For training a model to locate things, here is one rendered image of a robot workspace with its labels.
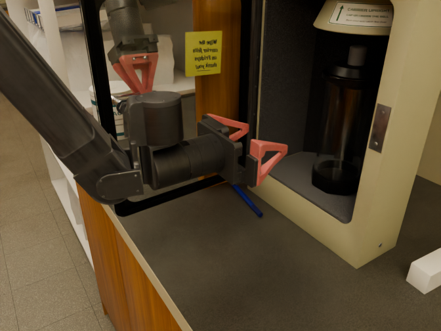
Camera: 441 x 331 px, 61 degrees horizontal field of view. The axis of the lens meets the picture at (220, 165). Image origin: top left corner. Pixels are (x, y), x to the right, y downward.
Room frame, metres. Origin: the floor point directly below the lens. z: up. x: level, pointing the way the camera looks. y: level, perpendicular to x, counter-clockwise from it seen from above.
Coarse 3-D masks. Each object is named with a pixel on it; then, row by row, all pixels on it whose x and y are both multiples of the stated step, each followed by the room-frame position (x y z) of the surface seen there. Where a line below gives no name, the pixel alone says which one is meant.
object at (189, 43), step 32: (128, 0) 0.60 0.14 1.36; (160, 0) 0.63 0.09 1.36; (192, 0) 0.66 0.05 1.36; (224, 0) 0.70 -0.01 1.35; (128, 32) 0.60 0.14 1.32; (160, 32) 0.63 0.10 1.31; (192, 32) 0.66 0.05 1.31; (224, 32) 0.70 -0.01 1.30; (128, 64) 0.59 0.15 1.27; (160, 64) 0.62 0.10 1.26; (192, 64) 0.66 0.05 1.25; (224, 64) 0.70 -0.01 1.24; (128, 96) 0.59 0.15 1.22; (192, 96) 0.66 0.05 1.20; (224, 96) 0.70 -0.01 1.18; (192, 128) 0.66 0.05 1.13; (160, 192) 0.61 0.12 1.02
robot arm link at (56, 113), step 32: (0, 32) 0.39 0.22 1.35; (0, 64) 0.39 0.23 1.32; (32, 64) 0.40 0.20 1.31; (32, 96) 0.39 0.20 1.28; (64, 96) 0.40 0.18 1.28; (64, 128) 0.39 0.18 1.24; (96, 128) 0.42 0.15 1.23; (64, 160) 0.39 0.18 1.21; (96, 160) 0.40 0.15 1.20; (128, 160) 0.45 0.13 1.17; (96, 192) 0.39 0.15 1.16
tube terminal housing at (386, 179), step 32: (416, 0) 0.49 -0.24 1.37; (416, 32) 0.49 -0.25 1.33; (384, 64) 0.51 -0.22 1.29; (416, 64) 0.50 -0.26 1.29; (384, 96) 0.50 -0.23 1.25; (416, 96) 0.51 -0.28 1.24; (416, 128) 0.52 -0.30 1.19; (384, 160) 0.49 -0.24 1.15; (416, 160) 0.54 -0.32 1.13; (256, 192) 0.72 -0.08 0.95; (288, 192) 0.64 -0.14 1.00; (384, 192) 0.50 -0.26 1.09; (320, 224) 0.56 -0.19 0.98; (352, 224) 0.50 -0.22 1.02; (384, 224) 0.51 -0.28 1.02; (352, 256) 0.49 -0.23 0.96
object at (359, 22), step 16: (336, 0) 0.63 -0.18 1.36; (352, 0) 0.60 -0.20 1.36; (368, 0) 0.59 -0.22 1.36; (384, 0) 0.59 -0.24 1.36; (320, 16) 0.65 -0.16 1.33; (336, 16) 0.61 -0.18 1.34; (352, 16) 0.59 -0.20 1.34; (368, 16) 0.58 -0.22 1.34; (384, 16) 0.58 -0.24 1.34; (352, 32) 0.58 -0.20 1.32; (368, 32) 0.57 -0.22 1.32; (384, 32) 0.57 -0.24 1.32
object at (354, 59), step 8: (352, 48) 0.64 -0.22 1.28; (360, 48) 0.64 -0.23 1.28; (352, 56) 0.64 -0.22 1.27; (360, 56) 0.64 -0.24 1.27; (336, 64) 0.65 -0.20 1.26; (344, 64) 0.65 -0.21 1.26; (352, 64) 0.64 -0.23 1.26; (360, 64) 0.64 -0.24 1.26; (368, 64) 0.65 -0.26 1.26; (376, 64) 0.65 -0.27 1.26; (336, 72) 0.63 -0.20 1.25; (344, 72) 0.62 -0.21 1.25; (352, 72) 0.61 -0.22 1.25; (360, 72) 0.61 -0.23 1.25; (368, 72) 0.61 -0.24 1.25; (376, 72) 0.62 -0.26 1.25
